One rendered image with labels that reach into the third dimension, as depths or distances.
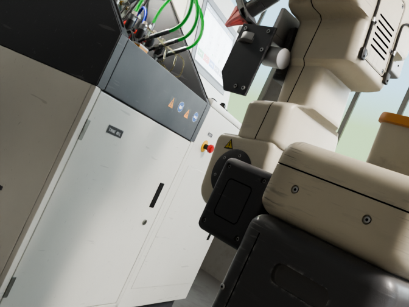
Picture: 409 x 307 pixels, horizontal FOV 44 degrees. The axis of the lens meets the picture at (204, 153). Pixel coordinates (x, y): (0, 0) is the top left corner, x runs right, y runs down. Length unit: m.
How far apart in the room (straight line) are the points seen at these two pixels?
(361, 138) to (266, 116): 2.58
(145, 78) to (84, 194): 0.39
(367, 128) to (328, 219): 2.92
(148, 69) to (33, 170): 0.45
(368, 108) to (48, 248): 2.63
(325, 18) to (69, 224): 0.93
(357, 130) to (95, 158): 2.43
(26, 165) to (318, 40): 0.84
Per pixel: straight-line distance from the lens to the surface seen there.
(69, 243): 1.61
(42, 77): 1.52
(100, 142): 1.50
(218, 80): 2.59
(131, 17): 1.86
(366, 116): 3.65
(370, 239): 0.68
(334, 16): 1.10
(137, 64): 1.51
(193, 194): 2.19
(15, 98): 1.55
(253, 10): 1.79
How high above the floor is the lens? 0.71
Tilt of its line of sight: 2 degrees up
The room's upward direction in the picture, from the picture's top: 25 degrees clockwise
